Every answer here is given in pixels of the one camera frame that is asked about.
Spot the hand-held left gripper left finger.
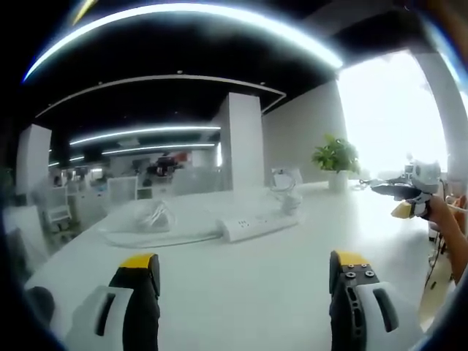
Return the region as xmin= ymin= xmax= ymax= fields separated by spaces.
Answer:
xmin=64 ymin=252 xmax=162 ymax=351

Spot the white power strip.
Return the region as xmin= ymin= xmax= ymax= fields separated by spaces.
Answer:
xmin=214 ymin=213 xmax=300 ymax=243

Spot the white desk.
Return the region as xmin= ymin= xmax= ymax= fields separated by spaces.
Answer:
xmin=23 ymin=178 xmax=439 ymax=351

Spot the white frame office chair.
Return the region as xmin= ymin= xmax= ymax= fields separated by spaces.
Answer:
xmin=42 ymin=185 xmax=78 ymax=235

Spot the green potted plant white pot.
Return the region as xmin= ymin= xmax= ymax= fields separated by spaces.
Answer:
xmin=310 ymin=133 xmax=362 ymax=191

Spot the curved ceiling light strip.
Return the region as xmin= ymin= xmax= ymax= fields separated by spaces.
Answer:
xmin=23 ymin=2 xmax=344 ymax=84

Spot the person's right hand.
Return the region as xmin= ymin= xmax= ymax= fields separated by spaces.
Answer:
xmin=420 ymin=192 xmax=456 ymax=225

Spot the clear plastic bag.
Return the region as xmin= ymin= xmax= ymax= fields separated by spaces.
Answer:
xmin=132 ymin=202 xmax=177 ymax=234

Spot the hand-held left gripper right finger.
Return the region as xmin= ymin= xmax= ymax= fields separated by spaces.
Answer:
xmin=328 ymin=249 xmax=422 ymax=351

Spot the white power strip cord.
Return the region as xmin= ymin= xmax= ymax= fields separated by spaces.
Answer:
xmin=104 ymin=204 xmax=222 ymax=249

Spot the grey mesh office chair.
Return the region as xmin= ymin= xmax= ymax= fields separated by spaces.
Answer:
xmin=107 ymin=176 xmax=139 ymax=206

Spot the straight ceiling light strip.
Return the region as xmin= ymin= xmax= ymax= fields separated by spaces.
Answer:
xmin=101 ymin=143 xmax=217 ymax=155
xmin=68 ymin=126 xmax=223 ymax=147

